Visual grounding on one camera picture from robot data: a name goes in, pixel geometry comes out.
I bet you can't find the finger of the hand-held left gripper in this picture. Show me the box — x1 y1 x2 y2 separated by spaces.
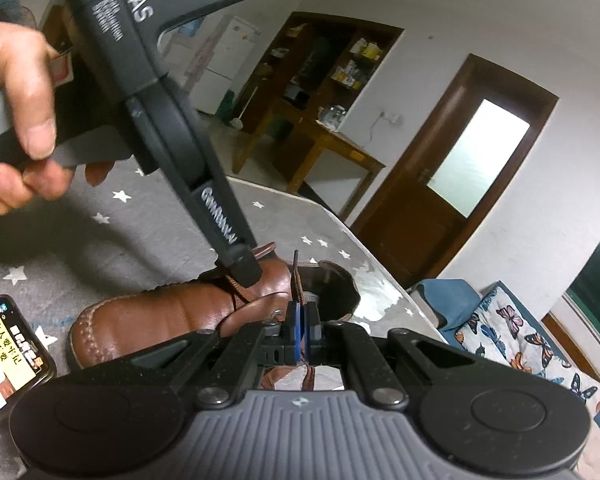
190 179 262 289

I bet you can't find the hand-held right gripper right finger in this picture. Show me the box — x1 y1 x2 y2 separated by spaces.
304 302 476 411

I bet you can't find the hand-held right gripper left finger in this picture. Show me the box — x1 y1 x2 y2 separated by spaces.
127 302 303 411

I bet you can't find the person's left hand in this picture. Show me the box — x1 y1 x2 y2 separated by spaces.
0 22 76 216

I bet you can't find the white refrigerator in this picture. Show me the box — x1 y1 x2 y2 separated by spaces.
187 15 264 117

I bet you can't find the red and white packet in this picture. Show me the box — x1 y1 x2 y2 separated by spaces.
50 55 76 87

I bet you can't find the green bag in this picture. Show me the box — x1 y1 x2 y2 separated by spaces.
217 91 237 122

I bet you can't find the blue sofa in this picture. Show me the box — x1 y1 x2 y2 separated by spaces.
407 279 600 480

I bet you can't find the wooden side table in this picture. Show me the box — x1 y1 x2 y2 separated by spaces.
232 97 387 196

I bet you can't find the wooden door with glass pane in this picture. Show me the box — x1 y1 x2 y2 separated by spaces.
352 54 561 289

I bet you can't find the glass jug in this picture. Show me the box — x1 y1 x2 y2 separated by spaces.
316 104 349 129

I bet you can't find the dark wooden shelf cabinet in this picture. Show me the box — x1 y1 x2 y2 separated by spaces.
240 11 406 136

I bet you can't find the butterfly print pillow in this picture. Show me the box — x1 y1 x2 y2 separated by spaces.
455 287 600 429

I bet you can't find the smartphone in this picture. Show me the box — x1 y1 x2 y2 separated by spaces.
0 294 59 432

